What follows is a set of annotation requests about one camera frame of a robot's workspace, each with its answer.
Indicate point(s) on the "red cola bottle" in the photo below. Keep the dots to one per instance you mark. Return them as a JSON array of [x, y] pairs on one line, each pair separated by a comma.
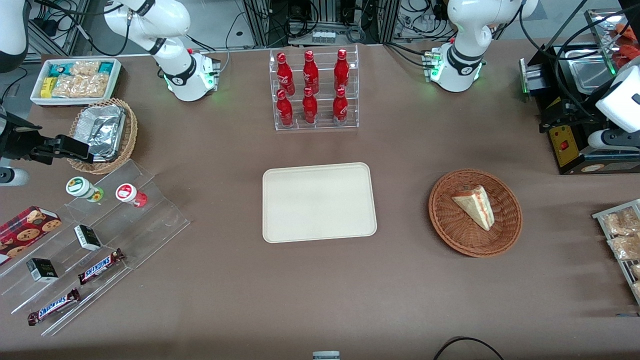
[[341, 71], [285, 75], [310, 109], [340, 109], [285, 111], [310, 74]]

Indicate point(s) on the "white rectangular snack bin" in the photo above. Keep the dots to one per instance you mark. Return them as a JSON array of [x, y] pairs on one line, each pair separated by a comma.
[[37, 100]]

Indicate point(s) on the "small black box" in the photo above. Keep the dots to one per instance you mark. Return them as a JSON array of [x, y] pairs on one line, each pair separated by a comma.
[[87, 237], [42, 270]]

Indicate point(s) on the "red lid yogurt cup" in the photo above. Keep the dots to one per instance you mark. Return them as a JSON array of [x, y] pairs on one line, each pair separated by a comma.
[[127, 192]]

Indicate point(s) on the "beige plastic tray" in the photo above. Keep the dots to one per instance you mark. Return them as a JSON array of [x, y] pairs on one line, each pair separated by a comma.
[[320, 202]]

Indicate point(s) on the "yellow snack packet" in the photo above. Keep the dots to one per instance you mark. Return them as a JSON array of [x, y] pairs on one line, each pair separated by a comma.
[[47, 87]]

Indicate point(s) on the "teal snack packet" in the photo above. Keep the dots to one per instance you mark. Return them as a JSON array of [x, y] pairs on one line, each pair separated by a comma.
[[59, 70], [106, 67]]

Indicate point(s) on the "clear bag of fried snacks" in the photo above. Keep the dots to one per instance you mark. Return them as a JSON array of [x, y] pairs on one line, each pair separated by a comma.
[[636, 271], [622, 222], [637, 290], [625, 247]]

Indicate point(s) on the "small clear cracker bag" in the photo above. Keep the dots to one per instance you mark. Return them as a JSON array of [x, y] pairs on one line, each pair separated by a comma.
[[85, 68]]

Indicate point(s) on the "snickers chocolate bar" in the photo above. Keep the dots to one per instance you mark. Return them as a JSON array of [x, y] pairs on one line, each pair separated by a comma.
[[100, 266], [54, 306]]

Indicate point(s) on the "red cookie box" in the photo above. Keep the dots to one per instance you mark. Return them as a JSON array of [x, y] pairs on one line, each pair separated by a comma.
[[25, 232]]

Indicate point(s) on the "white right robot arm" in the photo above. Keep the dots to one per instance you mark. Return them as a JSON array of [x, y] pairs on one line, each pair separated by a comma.
[[180, 75]]

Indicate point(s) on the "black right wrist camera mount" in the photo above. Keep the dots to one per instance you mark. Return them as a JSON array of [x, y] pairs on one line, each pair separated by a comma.
[[20, 145]]

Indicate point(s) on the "aluminium foil container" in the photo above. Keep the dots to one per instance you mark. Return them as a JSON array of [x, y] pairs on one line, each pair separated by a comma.
[[100, 130]]

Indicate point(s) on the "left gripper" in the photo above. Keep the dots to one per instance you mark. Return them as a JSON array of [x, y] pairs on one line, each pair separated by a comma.
[[561, 116]]

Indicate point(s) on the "small grey device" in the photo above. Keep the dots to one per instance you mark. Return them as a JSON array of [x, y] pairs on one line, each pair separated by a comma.
[[326, 355]]

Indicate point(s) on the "silver box with green light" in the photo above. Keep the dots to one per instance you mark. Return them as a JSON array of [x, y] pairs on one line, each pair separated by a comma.
[[531, 80]]

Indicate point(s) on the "black food warmer appliance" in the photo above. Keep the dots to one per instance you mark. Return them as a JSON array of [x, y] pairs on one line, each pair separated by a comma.
[[575, 155]]

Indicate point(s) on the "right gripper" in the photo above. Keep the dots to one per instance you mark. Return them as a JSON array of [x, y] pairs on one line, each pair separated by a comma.
[[16, 142]]

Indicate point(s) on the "clear acrylic stepped display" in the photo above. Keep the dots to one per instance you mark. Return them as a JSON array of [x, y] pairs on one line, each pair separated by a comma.
[[150, 225]]

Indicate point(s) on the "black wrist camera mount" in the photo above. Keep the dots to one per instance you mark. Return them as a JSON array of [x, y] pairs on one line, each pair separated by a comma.
[[20, 145], [585, 119]]

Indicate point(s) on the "large clear cracker bag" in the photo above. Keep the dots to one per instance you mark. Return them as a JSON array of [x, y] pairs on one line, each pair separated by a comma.
[[82, 86]]

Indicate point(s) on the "red sausage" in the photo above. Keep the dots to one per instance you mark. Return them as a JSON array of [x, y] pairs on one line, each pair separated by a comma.
[[625, 29], [629, 55]]

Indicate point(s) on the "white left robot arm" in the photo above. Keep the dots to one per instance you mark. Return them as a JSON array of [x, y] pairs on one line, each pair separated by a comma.
[[460, 30]]

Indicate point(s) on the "white power strip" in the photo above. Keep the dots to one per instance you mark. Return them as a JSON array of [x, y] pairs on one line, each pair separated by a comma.
[[323, 37]]

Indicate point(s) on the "green lid yogurt cup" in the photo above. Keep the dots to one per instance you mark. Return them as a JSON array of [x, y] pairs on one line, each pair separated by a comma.
[[80, 187]]

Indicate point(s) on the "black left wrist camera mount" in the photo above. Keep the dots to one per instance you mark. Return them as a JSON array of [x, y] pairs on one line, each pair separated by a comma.
[[585, 119]]

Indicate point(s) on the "dark brown wicker basket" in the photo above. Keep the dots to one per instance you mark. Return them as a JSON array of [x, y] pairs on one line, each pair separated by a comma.
[[450, 225]]

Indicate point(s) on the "light brown wicker basket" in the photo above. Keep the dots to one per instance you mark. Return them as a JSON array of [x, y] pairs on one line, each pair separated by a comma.
[[131, 130]]

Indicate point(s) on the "clear acrylic bottle rack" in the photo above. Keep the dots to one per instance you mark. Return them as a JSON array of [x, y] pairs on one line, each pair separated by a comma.
[[325, 45]]

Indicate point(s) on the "triangular sandwich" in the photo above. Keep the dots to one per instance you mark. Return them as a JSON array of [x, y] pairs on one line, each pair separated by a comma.
[[477, 207]]

